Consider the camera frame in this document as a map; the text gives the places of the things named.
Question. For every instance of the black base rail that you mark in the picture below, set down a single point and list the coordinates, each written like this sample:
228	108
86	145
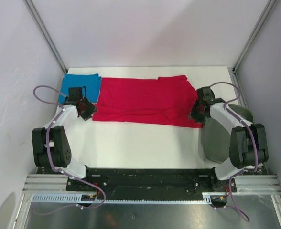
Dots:
157	184

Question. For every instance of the aluminium profile crossbar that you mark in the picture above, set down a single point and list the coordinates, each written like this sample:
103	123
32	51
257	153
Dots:
257	185

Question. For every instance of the folded blue t shirt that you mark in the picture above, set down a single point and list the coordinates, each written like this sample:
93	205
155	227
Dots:
91	82

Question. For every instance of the aluminium frame post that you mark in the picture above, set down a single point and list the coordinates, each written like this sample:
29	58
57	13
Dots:
45	34
262	20

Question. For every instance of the left aluminium frame post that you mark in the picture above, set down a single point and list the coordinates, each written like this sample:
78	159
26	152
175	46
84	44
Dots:
45	34

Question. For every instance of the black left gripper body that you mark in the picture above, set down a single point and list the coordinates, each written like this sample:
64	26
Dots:
88	108

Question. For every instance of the grey slotted cable duct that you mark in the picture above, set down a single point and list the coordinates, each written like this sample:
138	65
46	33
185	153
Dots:
85	199

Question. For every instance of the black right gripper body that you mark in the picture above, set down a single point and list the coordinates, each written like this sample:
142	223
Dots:
196	113

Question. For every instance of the red t shirt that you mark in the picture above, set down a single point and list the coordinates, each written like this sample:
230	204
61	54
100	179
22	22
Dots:
161	101

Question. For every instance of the right aluminium frame post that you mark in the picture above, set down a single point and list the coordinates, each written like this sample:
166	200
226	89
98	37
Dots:
262	20

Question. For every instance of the dark green plastic tray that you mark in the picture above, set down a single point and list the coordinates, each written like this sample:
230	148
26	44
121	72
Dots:
214	143

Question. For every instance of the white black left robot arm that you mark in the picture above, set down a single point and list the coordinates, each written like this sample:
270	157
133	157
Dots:
51	148

